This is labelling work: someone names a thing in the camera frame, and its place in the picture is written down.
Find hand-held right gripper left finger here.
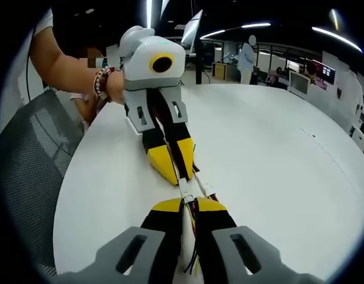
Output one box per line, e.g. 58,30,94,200
56,198,185,284

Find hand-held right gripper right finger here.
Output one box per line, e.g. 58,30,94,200
195,197,326,284

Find white JST socket connector cable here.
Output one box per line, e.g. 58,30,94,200
154,117,200,196

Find white JST connector multicolour cable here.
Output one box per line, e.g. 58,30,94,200
181,193,208,276

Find person's left hand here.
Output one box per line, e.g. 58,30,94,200
106,70,127,105

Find wooden cabinet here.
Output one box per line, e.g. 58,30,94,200
211,62,229,80

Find white shirt sleeve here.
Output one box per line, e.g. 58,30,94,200
33,8,54,38

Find grey mesh office chair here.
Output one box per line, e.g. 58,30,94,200
0,89,85,277

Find white framed monitor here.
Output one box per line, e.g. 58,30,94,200
288,70,312,96

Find beaded bracelets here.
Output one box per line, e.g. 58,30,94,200
92,65,116,102

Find loose white connector with wires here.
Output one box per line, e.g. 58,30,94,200
192,161,221,202

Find thin black cable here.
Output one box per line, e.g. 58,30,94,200
24,28,37,106

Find dark wall screen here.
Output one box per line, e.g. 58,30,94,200
320,63,337,84

